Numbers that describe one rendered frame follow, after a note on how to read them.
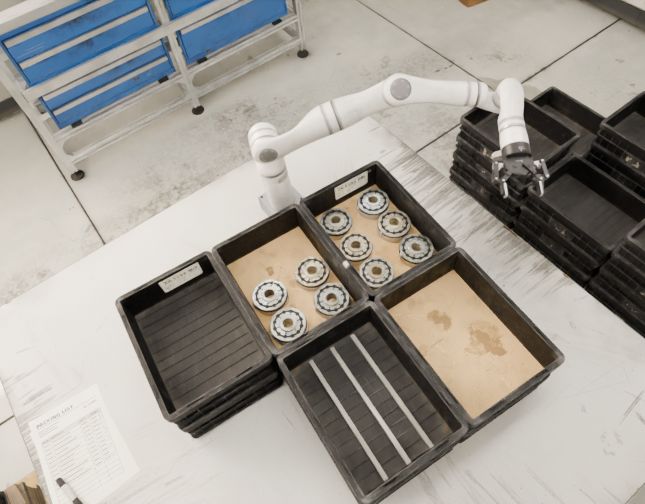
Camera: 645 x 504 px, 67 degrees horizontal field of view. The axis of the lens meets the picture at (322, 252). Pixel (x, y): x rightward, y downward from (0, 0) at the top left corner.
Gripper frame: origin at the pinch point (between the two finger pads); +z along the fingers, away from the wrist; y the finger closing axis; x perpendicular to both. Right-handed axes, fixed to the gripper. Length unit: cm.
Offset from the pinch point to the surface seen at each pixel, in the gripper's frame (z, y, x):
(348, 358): 41, -49, 12
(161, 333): 31, -103, 15
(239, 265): 10, -82, 20
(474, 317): 30.6, -13.6, 13.4
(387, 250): 7.9, -35.7, 19.6
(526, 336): 37.2, -2.6, 6.7
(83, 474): 69, -123, 19
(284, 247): 5, -68, 21
